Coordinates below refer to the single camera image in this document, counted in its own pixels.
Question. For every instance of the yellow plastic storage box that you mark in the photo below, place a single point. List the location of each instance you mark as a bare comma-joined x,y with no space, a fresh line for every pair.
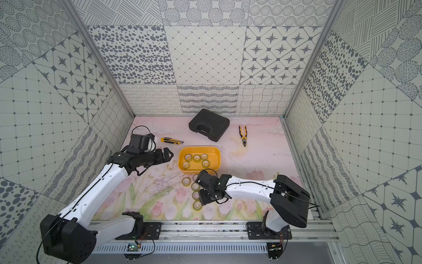
214,157

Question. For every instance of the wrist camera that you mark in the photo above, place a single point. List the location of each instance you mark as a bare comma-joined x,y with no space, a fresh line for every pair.
141,143
211,183

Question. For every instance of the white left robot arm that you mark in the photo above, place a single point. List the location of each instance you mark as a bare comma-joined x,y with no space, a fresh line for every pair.
70,236

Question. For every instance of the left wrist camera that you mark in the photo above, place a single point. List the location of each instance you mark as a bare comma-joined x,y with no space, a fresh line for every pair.
141,143

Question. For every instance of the yellow black utility knife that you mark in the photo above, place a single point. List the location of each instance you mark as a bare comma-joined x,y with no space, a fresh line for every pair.
171,141

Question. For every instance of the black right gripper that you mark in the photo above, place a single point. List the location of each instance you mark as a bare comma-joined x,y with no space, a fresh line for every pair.
203,199

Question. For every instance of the black plastic tool case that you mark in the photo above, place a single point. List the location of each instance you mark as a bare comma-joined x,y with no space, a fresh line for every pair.
209,124

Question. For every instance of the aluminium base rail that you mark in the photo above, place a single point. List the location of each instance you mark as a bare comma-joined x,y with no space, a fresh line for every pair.
193,237

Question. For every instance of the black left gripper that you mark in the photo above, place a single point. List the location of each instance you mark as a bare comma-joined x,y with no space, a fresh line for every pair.
160,155

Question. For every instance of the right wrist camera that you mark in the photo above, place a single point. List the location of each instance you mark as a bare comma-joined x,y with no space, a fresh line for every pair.
211,183

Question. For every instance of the yellow black pliers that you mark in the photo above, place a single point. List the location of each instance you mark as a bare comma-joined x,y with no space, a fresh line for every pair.
243,134

